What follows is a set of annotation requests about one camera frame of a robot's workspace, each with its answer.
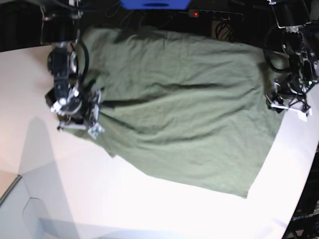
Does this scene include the black power strip red light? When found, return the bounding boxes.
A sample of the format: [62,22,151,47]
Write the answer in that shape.
[188,9,244,21]

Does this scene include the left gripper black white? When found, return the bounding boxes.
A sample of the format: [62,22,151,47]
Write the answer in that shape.
[265,79,313,122]

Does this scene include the blue box at table back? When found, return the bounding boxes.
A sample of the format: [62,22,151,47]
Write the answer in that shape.
[121,0,190,10]

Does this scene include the olive green t-shirt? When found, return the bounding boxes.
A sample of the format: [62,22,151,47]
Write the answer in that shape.
[82,27,283,198]

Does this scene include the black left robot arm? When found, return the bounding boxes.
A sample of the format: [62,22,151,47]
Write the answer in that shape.
[263,0,319,121]

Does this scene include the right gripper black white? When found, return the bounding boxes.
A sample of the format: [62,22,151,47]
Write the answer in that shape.
[56,89,105,139]

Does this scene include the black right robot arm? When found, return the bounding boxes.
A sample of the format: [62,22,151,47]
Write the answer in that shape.
[38,0,105,139]

